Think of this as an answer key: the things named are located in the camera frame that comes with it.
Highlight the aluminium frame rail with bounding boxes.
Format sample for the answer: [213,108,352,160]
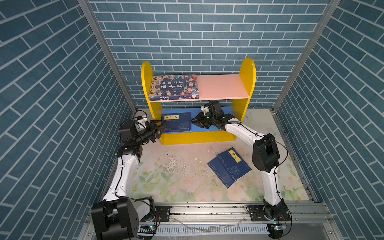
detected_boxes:
[77,202,343,240]

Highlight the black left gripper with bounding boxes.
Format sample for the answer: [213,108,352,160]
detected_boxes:
[133,120,166,146]

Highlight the yellow pink blue bookshelf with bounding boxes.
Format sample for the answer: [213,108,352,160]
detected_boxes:
[141,58,257,145]

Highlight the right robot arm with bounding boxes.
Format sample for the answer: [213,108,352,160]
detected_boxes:
[191,101,288,221]

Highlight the navy book yellow label right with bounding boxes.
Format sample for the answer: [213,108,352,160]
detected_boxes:
[217,148,252,182]

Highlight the colourful illustrated history book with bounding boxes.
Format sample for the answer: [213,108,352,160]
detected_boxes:
[149,75,200,101]

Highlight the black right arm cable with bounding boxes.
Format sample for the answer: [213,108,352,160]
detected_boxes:
[208,100,289,202]

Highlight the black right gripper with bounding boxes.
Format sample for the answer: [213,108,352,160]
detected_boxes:
[189,112,217,130]

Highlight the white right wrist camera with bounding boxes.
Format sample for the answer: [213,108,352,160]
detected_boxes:
[201,103,211,116]

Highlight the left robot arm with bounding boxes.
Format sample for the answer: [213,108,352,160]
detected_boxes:
[91,120,166,240]

